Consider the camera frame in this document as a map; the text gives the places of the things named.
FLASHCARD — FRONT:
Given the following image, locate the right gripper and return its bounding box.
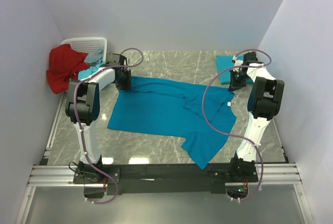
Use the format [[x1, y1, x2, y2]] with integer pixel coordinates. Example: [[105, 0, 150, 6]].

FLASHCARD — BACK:
[[229, 69, 251, 92]]

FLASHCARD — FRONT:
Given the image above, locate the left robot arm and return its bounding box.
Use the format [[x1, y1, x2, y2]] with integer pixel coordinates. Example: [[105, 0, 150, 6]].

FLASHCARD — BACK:
[[65, 53, 131, 183]]

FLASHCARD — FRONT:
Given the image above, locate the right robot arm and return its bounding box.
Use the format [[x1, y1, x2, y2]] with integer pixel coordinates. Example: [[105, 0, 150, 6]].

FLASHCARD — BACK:
[[228, 49, 285, 182]]

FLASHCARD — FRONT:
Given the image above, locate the folded blue t shirt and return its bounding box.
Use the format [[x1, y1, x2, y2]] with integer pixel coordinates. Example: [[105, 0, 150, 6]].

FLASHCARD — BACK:
[[215, 55, 254, 85]]

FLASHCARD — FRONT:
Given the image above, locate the light blue t shirt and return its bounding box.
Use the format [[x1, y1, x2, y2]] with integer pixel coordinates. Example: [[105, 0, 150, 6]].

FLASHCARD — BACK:
[[78, 48, 105, 80]]

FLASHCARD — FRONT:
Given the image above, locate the white laundry basket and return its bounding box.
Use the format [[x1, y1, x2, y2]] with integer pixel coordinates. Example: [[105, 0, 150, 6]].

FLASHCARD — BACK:
[[61, 37, 107, 64]]

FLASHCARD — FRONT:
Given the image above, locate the red t shirt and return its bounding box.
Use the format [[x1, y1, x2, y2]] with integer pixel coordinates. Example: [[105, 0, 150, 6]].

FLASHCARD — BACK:
[[46, 44, 89, 94]]

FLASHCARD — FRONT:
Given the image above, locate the black base beam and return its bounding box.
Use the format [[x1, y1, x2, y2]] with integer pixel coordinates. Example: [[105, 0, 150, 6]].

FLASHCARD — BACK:
[[73, 163, 259, 195]]

